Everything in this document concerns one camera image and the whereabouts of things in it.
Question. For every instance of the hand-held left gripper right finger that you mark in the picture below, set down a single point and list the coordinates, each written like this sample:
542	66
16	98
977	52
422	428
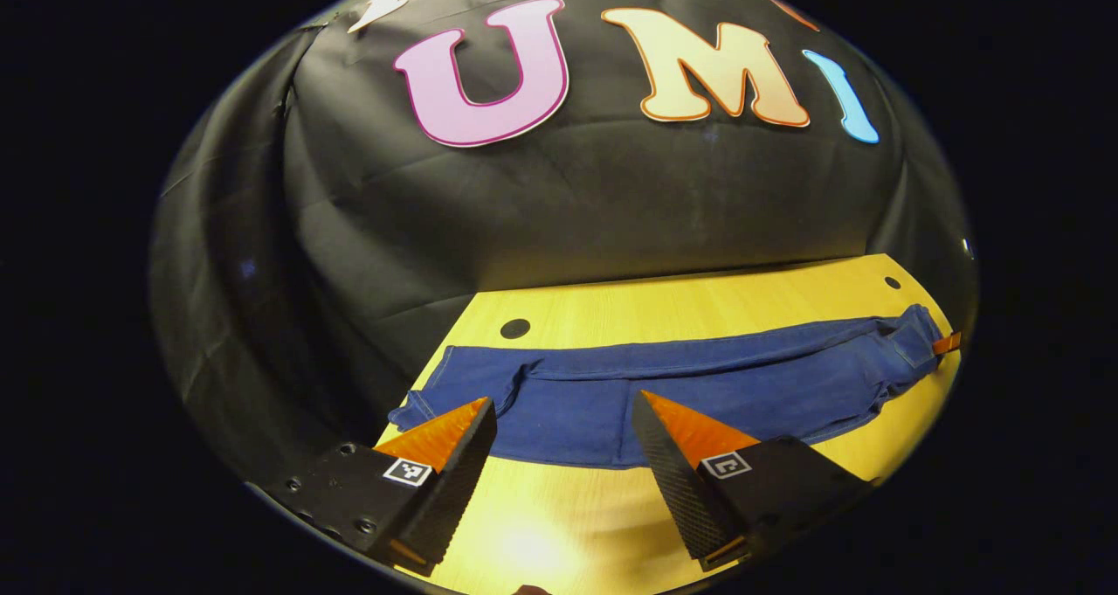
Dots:
677	481

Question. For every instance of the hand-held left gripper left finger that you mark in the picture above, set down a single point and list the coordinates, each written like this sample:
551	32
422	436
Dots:
454	490

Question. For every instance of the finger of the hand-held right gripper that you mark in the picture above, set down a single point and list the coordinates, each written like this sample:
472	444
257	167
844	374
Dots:
948	343

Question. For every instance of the blue jeans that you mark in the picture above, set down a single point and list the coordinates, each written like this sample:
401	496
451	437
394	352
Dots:
699	394

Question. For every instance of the black backdrop cloth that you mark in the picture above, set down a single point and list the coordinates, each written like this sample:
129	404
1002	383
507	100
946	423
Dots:
568	211

